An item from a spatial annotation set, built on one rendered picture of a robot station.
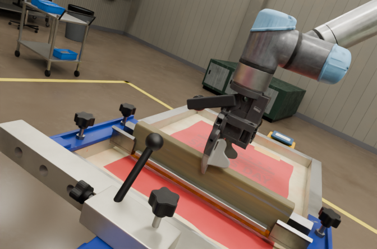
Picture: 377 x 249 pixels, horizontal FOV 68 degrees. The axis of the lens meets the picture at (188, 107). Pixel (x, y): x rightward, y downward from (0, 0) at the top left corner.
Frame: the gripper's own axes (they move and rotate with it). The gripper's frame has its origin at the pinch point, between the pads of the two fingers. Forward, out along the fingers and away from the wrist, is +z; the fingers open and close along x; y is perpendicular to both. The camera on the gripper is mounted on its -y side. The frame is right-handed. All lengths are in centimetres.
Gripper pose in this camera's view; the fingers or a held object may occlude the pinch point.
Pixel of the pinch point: (206, 163)
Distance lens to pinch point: 65.9
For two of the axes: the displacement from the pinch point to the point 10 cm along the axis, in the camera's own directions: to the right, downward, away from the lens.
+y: 8.5, 4.1, -3.3
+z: -3.2, 9.0, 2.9
